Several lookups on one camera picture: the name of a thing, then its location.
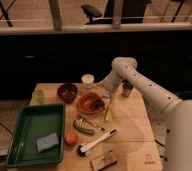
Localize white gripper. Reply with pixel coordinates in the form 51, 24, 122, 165
101, 71, 122, 98

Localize dark purple grapes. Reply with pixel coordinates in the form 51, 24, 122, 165
92, 99, 105, 110

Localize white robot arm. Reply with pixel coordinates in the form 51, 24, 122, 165
101, 57, 192, 171

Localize red orange bowl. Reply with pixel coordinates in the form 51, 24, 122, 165
76, 92, 104, 115

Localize dark maroon bowl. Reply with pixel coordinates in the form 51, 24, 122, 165
57, 83, 78, 103

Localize metal cup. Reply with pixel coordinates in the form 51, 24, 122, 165
122, 82, 133, 98

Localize pale yellow banana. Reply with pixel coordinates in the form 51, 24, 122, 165
105, 100, 114, 122

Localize metal spoon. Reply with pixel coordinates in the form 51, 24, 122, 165
77, 115, 105, 131

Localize green chili pepper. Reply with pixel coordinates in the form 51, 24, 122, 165
73, 120, 94, 136

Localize black office chair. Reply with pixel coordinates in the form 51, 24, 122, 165
81, 0, 151, 25

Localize orange tomato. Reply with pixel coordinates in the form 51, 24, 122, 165
65, 132, 78, 146

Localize white black brush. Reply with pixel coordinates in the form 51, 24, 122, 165
77, 129, 117, 157

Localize small green cup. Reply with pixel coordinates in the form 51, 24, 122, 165
32, 90, 45, 104

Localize wooden block eraser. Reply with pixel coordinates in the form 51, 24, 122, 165
90, 153, 117, 171

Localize grey blue sponge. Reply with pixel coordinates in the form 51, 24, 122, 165
36, 133, 59, 152

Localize green plastic tray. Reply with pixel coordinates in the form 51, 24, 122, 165
5, 103, 65, 169

